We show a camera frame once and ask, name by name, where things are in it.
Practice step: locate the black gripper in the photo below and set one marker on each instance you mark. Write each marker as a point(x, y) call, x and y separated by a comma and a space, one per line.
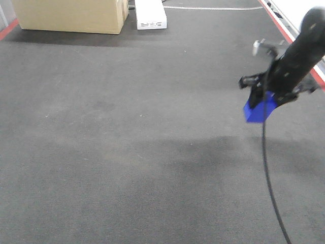
point(285, 78)

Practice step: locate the blue plastic block part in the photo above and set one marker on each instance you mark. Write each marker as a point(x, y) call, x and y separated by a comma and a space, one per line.
point(261, 111)

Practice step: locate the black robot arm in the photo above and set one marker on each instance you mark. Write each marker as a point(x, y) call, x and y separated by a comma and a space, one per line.
point(309, 44)

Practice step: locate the white long carton box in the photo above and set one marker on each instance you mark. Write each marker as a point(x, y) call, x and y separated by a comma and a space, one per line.
point(150, 14)

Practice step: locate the large cardboard box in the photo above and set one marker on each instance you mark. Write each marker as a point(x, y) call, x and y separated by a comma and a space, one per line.
point(100, 17)

